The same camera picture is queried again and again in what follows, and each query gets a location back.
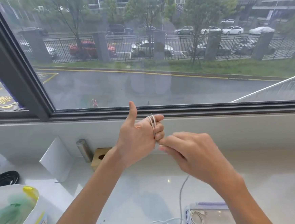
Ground clear zip bag blue seal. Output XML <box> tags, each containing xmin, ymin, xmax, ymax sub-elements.
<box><xmin>185</xmin><ymin>199</ymin><xmax>239</xmax><ymax>224</ymax></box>

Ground red car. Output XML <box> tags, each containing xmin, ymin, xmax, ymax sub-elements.
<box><xmin>68</xmin><ymin>37</ymin><xmax>118</xmax><ymax>61</ymax></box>

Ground dark grey window frame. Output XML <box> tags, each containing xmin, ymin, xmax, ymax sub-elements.
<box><xmin>0</xmin><ymin>0</ymin><xmax>295</xmax><ymax>137</ymax></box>

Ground person's right forearm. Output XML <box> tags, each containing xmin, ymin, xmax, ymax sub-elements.
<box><xmin>209</xmin><ymin>171</ymin><xmax>274</xmax><ymax>224</ymax></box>

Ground person's left hand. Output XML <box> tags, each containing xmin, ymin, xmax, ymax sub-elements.
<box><xmin>112</xmin><ymin>98</ymin><xmax>169</xmax><ymax>170</ymax></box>

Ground white folded panel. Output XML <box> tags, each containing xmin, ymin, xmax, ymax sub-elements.
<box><xmin>38</xmin><ymin>136</ymin><xmax>76</xmax><ymax>185</ymax></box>

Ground long white cable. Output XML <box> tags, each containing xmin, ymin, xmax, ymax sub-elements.
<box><xmin>135</xmin><ymin>111</ymin><xmax>194</xmax><ymax>224</ymax></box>

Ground white metal rail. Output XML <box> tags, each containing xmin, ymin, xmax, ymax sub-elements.
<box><xmin>228</xmin><ymin>72</ymin><xmax>295</xmax><ymax>103</ymax></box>

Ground wooden block with hole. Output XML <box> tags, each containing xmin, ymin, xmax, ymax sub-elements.
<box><xmin>89</xmin><ymin>147</ymin><xmax>114</xmax><ymax>171</ymax></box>

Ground person's right hand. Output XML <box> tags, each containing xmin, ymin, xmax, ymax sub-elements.
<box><xmin>157</xmin><ymin>127</ymin><xmax>244</xmax><ymax>194</ymax></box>

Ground silver metal cylinder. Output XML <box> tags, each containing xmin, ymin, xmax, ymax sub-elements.
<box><xmin>76</xmin><ymin>138</ymin><xmax>94</xmax><ymax>164</ymax></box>

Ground coiled white cable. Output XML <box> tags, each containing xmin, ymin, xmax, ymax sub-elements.
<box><xmin>190</xmin><ymin>208</ymin><xmax>208</xmax><ymax>224</ymax></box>

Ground black coiled cable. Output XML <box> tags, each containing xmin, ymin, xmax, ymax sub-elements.
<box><xmin>0</xmin><ymin>170</ymin><xmax>21</xmax><ymax>189</ymax></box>

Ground row of parked cars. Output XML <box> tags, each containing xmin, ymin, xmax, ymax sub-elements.
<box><xmin>16</xmin><ymin>8</ymin><xmax>277</xmax><ymax>74</ymax></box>

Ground black metal fence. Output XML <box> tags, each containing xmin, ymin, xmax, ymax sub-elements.
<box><xmin>17</xmin><ymin>17</ymin><xmax>295</xmax><ymax>80</ymax></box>

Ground grey stone fence pillar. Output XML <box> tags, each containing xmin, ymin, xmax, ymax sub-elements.
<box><xmin>202</xmin><ymin>30</ymin><xmax>225</xmax><ymax>62</ymax></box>
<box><xmin>92</xmin><ymin>31</ymin><xmax>110</xmax><ymax>63</ymax></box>
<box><xmin>22</xmin><ymin>28</ymin><xmax>53</xmax><ymax>66</ymax></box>
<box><xmin>151</xmin><ymin>29</ymin><xmax>169</xmax><ymax>61</ymax></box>
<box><xmin>250</xmin><ymin>30</ymin><xmax>277</xmax><ymax>62</ymax></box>

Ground person's left forearm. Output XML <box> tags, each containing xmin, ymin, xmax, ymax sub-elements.
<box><xmin>35</xmin><ymin>146</ymin><xmax>137</xmax><ymax>224</ymax></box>

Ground green tree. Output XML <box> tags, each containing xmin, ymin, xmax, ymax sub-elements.
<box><xmin>33</xmin><ymin>0</ymin><xmax>103</xmax><ymax>65</ymax></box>
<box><xmin>123</xmin><ymin>0</ymin><xmax>180</xmax><ymax>60</ymax></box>
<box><xmin>180</xmin><ymin>0</ymin><xmax>243</xmax><ymax>65</ymax></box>

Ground white plastic bag green yellow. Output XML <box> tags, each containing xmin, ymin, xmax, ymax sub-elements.
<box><xmin>0</xmin><ymin>182</ymin><xmax>49</xmax><ymax>224</ymax></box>

